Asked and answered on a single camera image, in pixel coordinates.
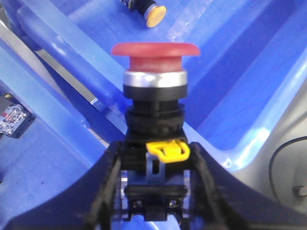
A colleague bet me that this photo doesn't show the right blue plastic crate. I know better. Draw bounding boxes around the right blue plastic crate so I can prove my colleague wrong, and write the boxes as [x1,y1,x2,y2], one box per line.
[14,0,307,230]

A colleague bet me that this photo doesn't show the black cable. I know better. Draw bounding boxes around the black cable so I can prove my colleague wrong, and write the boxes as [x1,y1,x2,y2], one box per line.
[268,138,307,204]

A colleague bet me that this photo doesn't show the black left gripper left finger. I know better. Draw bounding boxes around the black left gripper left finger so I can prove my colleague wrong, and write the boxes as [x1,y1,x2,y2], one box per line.
[4,141,122,230]

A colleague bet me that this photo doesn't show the left blue plastic crate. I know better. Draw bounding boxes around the left blue plastic crate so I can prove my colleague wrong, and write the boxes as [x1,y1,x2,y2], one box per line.
[0,42,123,228]

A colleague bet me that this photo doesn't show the black switch contact block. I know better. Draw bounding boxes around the black switch contact block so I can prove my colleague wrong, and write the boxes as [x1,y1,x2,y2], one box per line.
[0,93,35,139]

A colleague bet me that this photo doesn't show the yellow mushroom push button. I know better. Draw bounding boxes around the yellow mushroom push button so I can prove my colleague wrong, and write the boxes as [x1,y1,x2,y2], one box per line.
[121,0,167,28]

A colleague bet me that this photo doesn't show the blue plastic crate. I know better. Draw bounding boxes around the blue plastic crate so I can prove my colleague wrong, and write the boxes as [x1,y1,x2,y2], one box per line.
[0,42,123,228]
[14,0,307,230]

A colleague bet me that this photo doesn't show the red mushroom push button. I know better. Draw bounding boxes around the red mushroom push button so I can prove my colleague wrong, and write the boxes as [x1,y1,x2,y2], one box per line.
[111,42,200,221]

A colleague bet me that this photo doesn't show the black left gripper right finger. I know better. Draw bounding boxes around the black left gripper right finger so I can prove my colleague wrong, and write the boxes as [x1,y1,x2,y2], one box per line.
[180,142,307,230]

